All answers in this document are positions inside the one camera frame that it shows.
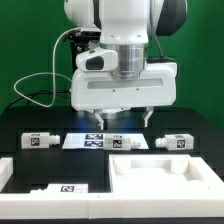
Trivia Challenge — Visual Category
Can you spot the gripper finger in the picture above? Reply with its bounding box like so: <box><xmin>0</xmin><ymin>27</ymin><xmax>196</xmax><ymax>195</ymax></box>
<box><xmin>142</xmin><ymin>107</ymin><xmax>154</xmax><ymax>127</ymax></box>
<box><xmin>94</xmin><ymin>110</ymin><xmax>104</xmax><ymax>130</ymax></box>

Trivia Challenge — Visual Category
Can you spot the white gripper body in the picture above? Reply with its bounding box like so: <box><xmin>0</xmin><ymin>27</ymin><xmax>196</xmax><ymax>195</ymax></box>
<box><xmin>71</xmin><ymin>63</ymin><xmax>177</xmax><ymax>111</ymax></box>

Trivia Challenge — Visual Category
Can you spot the white square tabletop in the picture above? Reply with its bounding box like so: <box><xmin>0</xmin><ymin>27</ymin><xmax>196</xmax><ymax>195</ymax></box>
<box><xmin>109</xmin><ymin>154</ymin><xmax>224</xmax><ymax>194</ymax></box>

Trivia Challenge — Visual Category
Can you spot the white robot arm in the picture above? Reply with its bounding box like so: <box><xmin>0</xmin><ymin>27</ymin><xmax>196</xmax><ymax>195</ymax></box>
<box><xmin>64</xmin><ymin>0</ymin><xmax>188</xmax><ymax>124</ymax></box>

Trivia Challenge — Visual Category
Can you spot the white marker sheet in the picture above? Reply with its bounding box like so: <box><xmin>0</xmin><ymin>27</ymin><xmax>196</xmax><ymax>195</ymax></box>
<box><xmin>62</xmin><ymin>133</ymin><xmax>148</xmax><ymax>150</ymax></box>

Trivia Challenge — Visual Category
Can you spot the white U-shaped fence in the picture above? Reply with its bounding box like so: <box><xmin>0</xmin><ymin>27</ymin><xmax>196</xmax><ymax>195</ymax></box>
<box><xmin>0</xmin><ymin>158</ymin><xmax>224</xmax><ymax>220</ymax></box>

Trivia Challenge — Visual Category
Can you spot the white cable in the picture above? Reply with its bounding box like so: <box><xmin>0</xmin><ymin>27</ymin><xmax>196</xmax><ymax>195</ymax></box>
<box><xmin>13</xmin><ymin>27</ymin><xmax>81</xmax><ymax>108</ymax></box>

